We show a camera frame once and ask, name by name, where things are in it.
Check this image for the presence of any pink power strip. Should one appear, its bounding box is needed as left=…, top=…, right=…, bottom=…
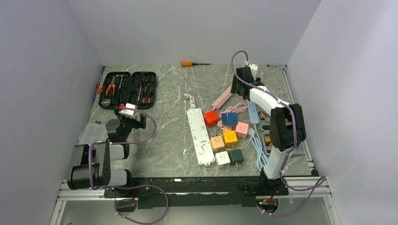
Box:
left=212, top=86, right=232, bottom=110

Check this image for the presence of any light blue power strip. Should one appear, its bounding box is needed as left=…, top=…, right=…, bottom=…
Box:
left=247, top=100, right=260, bottom=124

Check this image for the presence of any blue cube adapter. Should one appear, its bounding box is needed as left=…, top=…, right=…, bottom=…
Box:
left=221, top=112, right=238, bottom=126

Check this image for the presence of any clear plastic screw box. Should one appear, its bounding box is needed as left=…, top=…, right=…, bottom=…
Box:
left=77, top=123, right=108, bottom=145

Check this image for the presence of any black tool case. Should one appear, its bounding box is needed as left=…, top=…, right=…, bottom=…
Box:
left=97, top=71, right=157, bottom=109

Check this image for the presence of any red cube adapter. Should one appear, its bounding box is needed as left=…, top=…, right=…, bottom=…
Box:
left=203, top=110, right=220, bottom=128

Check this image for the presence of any grey tool case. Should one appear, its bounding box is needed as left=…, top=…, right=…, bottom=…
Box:
left=258, top=111, right=306, bottom=156

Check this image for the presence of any pink cube socket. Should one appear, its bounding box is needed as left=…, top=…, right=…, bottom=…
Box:
left=235, top=122, right=249, bottom=139

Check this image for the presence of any small pink charger plug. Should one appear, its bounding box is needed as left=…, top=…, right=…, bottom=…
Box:
left=223, top=125, right=232, bottom=132

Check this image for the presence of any yellow cube adapter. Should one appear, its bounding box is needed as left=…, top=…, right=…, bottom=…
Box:
left=222, top=130, right=238, bottom=148

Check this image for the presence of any wooden beige cube adapter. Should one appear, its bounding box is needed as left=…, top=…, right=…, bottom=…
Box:
left=210, top=136, right=225, bottom=153

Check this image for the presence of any white power strip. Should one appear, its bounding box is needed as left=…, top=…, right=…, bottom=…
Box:
left=184, top=93, right=215, bottom=166

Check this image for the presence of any dark green cube adapter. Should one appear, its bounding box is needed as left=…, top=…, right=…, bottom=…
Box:
left=228, top=149, right=244, bottom=167

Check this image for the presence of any white cube adapter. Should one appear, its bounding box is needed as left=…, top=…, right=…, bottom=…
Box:
left=215, top=151, right=231, bottom=168

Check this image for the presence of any light blue cable with plug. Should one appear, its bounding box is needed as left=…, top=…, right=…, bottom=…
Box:
left=247, top=124, right=270, bottom=172

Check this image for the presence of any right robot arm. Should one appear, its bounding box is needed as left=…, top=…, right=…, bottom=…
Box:
left=231, top=66, right=306, bottom=195

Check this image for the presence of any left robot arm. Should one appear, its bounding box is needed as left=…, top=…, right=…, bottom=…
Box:
left=67, top=113, right=146, bottom=197

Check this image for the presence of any blue red pen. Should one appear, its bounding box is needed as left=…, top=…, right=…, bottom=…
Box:
left=92, top=83, right=100, bottom=103

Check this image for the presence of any black base bar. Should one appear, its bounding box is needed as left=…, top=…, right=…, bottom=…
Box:
left=104, top=176, right=289, bottom=209

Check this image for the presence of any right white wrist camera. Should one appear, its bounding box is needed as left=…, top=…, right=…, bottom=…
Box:
left=247, top=64, right=258, bottom=80

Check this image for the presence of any orange handled screwdriver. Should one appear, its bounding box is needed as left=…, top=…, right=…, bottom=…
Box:
left=181, top=61, right=211, bottom=67

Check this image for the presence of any aluminium rail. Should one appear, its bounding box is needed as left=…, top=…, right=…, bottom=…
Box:
left=58, top=176, right=332, bottom=201

